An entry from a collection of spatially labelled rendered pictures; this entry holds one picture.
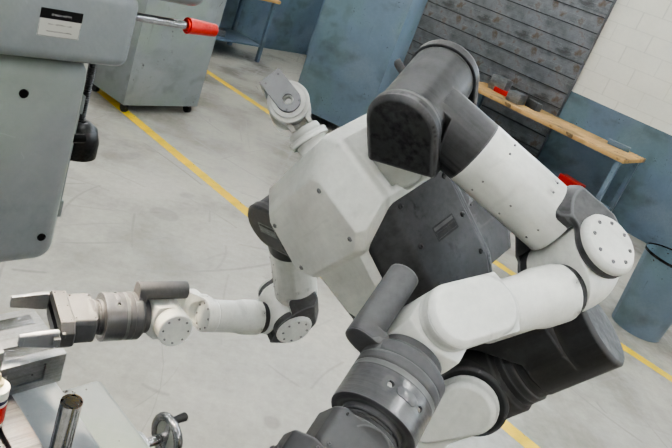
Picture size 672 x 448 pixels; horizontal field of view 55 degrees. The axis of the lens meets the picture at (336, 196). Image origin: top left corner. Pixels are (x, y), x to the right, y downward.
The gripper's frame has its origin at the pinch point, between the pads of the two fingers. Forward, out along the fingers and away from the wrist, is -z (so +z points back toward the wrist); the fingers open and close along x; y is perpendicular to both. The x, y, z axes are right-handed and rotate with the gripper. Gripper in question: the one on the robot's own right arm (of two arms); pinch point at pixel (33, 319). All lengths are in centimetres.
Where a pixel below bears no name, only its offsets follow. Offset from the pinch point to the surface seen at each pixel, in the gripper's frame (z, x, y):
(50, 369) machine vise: 5.6, -3.7, 14.8
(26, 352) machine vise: 1.3, -5.3, 11.6
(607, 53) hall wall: 663, -379, -60
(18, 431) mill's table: -0.5, 6.7, 18.7
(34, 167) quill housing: -6.1, 8.9, -32.8
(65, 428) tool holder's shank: -4.7, 40.5, -16.6
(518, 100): 573, -396, 22
